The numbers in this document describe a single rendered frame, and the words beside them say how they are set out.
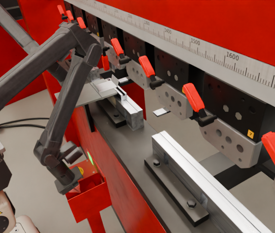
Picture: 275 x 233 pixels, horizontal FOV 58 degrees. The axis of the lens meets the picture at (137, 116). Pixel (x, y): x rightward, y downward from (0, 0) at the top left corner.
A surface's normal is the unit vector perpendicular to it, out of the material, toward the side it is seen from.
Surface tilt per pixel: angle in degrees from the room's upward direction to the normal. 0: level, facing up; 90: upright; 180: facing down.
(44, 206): 0
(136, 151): 0
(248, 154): 90
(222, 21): 90
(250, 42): 90
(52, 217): 0
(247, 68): 90
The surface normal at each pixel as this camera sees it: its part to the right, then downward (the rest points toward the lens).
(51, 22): 0.47, 0.47
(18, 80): 0.61, 0.32
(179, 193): -0.09, -0.81
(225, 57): -0.88, 0.33
